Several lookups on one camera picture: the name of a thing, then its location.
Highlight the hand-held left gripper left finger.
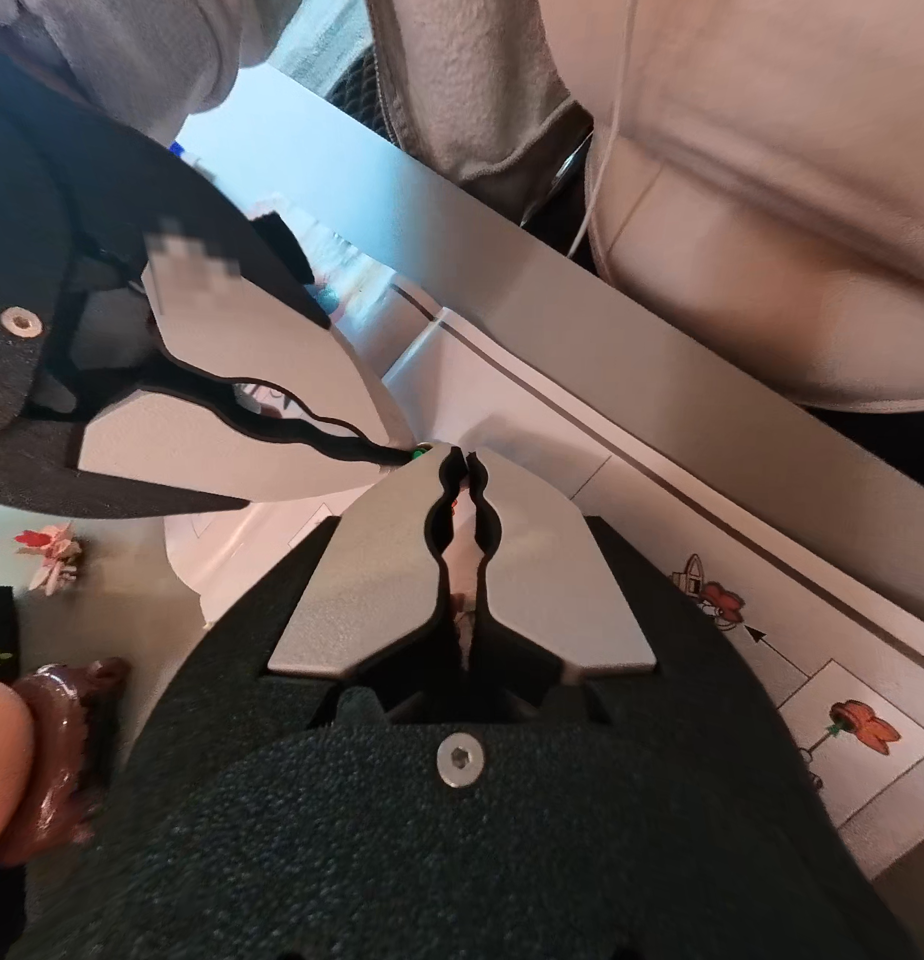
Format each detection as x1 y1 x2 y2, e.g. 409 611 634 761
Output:
265 442 464 715

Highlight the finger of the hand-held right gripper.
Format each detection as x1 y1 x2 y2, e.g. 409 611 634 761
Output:
76 388 419 504
141 238 419 451

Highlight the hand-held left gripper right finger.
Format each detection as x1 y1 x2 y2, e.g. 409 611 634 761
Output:
468 448 658 704

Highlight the person's right forearm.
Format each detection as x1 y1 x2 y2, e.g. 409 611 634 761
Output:
0 0 277 145

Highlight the white instruction booklet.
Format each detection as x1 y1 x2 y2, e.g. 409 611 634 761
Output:
162 277 924 880

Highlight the red pink flower toy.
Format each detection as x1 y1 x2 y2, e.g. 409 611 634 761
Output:
15 522 82 595

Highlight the black mesh chair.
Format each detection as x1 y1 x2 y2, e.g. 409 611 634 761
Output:
323 43 404 145

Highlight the brown and peach glossy toy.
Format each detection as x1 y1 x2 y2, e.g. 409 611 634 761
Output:
0 657 131 867

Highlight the person in beige sweatshirt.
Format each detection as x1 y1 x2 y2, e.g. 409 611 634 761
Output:
364 0 924 415

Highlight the white cord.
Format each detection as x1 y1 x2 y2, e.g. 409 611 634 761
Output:
570 0 640 261

